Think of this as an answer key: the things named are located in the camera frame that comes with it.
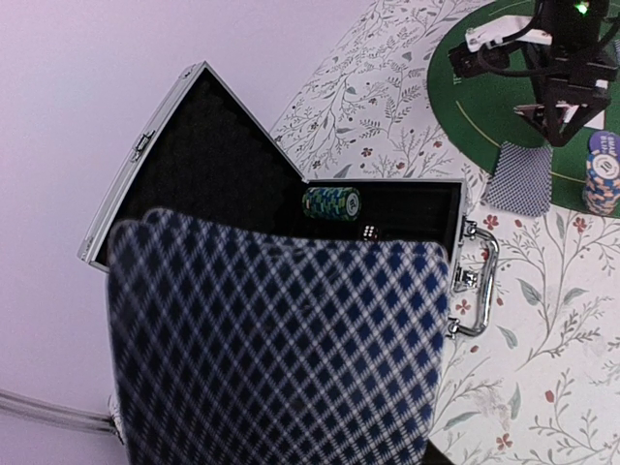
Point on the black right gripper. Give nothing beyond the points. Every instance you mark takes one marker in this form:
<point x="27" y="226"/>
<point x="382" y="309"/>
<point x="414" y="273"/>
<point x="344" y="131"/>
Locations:
<point x="570" y="67"/>

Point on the aluminium poker case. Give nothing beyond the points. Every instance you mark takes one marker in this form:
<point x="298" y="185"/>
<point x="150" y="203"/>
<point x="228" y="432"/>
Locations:
<point x="204" y="154"/>

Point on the blue playing card deck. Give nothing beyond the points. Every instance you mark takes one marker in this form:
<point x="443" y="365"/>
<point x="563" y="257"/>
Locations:
<point x="237" y="347"/>

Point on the purple small blind button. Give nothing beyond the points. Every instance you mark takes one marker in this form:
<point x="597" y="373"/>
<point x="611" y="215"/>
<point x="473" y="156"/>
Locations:
<point x="604" y="142"/>

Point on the green round poker mat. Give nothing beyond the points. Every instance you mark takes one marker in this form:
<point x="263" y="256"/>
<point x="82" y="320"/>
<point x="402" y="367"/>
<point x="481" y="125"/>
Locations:
<point x="477" y="113"/>

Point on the green poker chip stack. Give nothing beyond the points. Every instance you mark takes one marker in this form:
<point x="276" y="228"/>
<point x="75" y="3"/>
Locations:
<point x="331" y="203"/>

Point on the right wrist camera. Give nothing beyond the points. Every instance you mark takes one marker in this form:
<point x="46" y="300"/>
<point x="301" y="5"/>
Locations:
<point x="495" y="41"/>

